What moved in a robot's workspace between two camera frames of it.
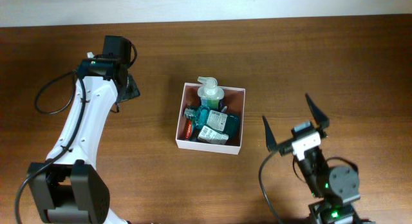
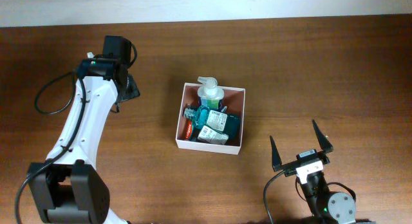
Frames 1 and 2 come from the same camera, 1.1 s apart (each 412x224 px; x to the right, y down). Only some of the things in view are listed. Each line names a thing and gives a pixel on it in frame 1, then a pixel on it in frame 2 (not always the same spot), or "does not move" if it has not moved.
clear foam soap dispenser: [210, 93] does not move
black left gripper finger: [131, 91] does not move
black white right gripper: [320, 118] to [277, 161]
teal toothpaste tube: [188, 129] does not move
